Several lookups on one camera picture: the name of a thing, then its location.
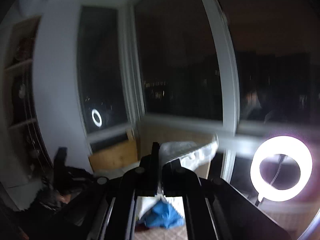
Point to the wall shelf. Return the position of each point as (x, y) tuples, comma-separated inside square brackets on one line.
[(23, 151)]

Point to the wooden cabinet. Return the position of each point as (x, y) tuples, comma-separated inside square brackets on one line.
[(113, 153)]

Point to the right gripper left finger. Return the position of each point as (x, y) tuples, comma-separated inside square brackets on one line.
[(144, 179)]

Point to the ring light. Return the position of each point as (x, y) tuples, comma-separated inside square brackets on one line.
[(284, 147)]

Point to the white window frame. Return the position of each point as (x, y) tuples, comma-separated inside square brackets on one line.
[(242, 69)]

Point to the white shirt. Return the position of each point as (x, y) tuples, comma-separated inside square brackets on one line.
[(195, 156)]

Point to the blue garment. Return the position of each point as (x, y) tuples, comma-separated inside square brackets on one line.
[(163, 215)]

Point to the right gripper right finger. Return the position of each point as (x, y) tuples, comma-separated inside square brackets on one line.
[(179, 181)]

